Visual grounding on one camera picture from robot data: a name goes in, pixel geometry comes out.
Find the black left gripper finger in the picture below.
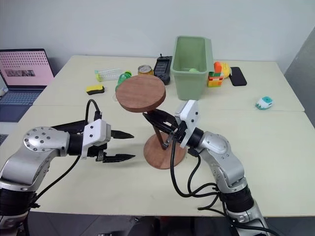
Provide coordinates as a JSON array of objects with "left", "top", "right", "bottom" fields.
[
  {"left": 110, "top": 130, "right": 135, "bottom": 141},
  {"left": 102, "top": 153, "right": 137, "bottom": 164}
]

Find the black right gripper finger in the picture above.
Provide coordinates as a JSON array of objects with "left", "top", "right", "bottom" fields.
[
  {"left": 142, "top": 112, "right": 173, "bottom": 135},
  {"left": 153, "top": 109, "right": 177, "bottom": 125}
]

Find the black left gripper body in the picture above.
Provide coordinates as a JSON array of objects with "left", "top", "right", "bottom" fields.
[{"left": 85, "top": 144, "right": 109, "bottom": 162}]

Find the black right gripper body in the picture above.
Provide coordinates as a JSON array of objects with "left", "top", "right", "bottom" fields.
[{"left": 169, "top": 119, "right": 187, "bottom": 144}]

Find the wooden pole with round disc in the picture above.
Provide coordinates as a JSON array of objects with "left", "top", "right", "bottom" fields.
[{"left": 115, "top": 74, "right": 166, "bottom": 150}]

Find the round wooden base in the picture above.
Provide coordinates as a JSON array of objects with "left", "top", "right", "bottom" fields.
[{"left": 143, "top": 134, "right": 187, "bottom": 170}]

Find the green plastic bin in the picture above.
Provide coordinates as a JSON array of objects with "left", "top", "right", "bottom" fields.
[{"left": 170, "top": 35, "right": 214, "bottom": 101}]

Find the black handheld radio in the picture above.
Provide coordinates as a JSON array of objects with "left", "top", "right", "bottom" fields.
[{"left": 153, "top": 52, "right": 173, "bottom": 86}]

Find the yellow drink can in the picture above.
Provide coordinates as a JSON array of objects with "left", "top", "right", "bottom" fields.
[{"left": 137, "top": 64, "right": 155, "bottom": 76}]

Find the yellow and black sponge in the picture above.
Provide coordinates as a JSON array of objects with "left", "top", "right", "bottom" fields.
[{"left": 85, "top": 83, "right": 106, "bottom": 96}]

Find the green plastic bottle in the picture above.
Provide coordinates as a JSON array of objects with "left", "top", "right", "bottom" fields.
[{"left": 115, "top": 71, "right": 132, "bottom": 92}]

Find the colourful toy brick stack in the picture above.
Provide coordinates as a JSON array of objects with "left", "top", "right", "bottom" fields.
[{"left": 207, "top": 71, "right": 223, "bottom": 89}]

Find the yellow orange plastic toy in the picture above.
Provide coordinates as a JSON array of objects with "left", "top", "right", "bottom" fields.
[{"left": 213, "top": 61, "right": 232, "bottom": 80}]

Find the black smartphone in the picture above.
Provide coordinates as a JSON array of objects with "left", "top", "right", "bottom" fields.
[{"left": 229, "top": 66, "right": 248, "bottom": 87}]

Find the white and teal small device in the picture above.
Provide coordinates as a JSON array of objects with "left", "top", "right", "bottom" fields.
[{"left": 254, "top": 95, "right": 275, "bottom": 110}]

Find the open laptop with pink screen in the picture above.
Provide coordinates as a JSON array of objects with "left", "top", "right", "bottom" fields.
[{"left": 0, "top": 48, "right": 55, "bottom": 123}]

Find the grey partition panel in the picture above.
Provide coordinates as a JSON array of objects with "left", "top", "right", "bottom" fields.
[{"left": 283, "top": 31, "right": 315, "bottom": 114}]

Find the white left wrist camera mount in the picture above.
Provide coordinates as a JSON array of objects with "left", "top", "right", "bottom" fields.
[{"left": 80, "top": 119, "right": 112, "bottom": 160}]

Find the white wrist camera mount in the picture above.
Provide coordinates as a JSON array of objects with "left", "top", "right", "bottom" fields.
[
  {"left": 174, "top": 99, "right": 199, "bottom": 149},
  {"left": 80, "top": 119, "right": 112, "bottom": 160}
]

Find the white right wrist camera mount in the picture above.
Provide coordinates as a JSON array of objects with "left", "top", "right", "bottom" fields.
[{"left": 174, "top": 99, "right": 199, "bottom": 149}]

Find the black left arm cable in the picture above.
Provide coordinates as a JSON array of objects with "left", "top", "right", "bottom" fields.
[{"left": 29, "top": 99, "right": 103, "bottom": 205}]

